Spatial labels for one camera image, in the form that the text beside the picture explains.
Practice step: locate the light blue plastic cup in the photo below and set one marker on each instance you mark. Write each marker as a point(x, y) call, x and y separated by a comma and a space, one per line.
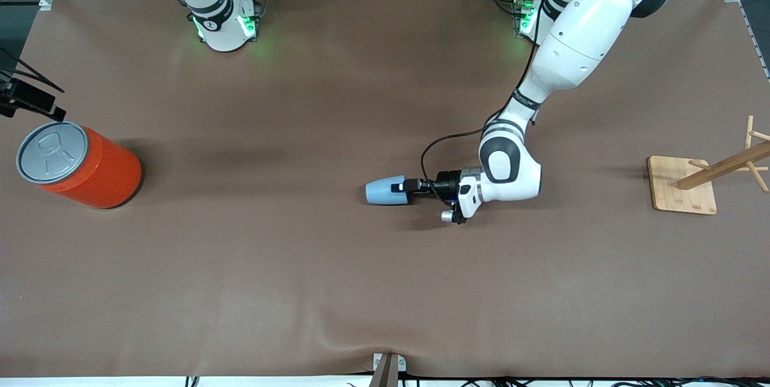
point(379, 193)

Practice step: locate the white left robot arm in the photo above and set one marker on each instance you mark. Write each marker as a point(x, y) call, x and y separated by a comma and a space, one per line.
point(577, 44)

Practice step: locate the wooden cup rack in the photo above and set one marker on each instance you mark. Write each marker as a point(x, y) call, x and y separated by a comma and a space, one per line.
point(680, 191)

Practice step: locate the orange can with grey lid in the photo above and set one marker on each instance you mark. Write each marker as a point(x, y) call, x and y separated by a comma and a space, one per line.
point(102, 170)

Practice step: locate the brown table mat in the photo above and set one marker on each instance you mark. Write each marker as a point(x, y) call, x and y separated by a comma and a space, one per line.
point(301, 134)

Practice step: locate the metal camera bracket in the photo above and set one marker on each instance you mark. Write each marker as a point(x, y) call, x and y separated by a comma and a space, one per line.
point(388, 372)

